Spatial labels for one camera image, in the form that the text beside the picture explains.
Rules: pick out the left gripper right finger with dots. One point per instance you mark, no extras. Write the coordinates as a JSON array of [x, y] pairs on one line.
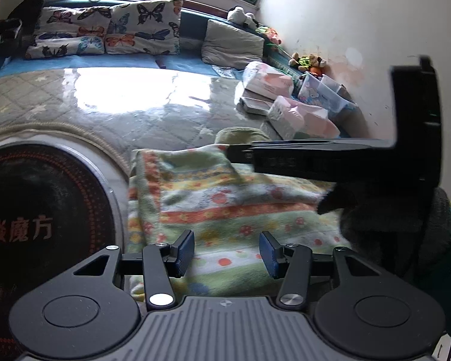
[[291, 263]]

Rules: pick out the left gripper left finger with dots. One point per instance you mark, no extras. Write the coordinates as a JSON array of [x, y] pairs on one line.
[[161, 262]]

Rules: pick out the colourful patterned baby garment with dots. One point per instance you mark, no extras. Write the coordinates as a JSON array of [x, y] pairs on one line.
[[227, 206]]

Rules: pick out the dark gloved hand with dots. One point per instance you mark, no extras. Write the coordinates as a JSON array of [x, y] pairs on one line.
[[408, 235]]

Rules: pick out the round black induction cooktop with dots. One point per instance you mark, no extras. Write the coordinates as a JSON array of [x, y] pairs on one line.
[[56, 209]]

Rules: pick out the pink tissue pack near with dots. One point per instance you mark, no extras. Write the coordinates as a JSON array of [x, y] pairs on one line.
[[295, 120]]

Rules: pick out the pink tissue pack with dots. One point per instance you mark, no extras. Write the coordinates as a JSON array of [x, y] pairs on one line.
[[262, 79], [295, 120]]

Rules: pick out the small plush toys pile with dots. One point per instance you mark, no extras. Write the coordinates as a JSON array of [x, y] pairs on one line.
[[313, 64]]

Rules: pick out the grey quilted star tablecloth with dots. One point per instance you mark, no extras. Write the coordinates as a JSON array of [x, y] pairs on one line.
[[113, 111]]

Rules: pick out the small white box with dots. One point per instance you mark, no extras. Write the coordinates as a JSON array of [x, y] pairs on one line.
[[254, 106]]

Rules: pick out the blue sofa bed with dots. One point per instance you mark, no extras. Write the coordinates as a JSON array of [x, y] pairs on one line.
[[192, 32]]

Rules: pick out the pink tissue pack far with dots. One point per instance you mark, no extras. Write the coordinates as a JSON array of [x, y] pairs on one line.
[[262, 79]]

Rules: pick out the colourful plush toy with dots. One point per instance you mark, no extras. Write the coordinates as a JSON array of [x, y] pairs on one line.
[[270, 33]]

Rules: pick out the grey cushion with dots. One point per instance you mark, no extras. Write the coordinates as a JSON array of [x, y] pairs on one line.
[[230, 47]]

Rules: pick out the white plush toy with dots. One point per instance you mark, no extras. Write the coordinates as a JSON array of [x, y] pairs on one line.
[[239, 16]]

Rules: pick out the butterfly pillow upright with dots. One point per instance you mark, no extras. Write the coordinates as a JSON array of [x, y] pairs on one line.
[[150, 27]]

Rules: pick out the butterfly pillow lying flat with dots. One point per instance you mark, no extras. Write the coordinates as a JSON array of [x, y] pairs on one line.
[[61, 32]]

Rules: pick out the black bag on sofa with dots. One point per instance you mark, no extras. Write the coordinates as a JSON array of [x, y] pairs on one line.
[[20, 22]]

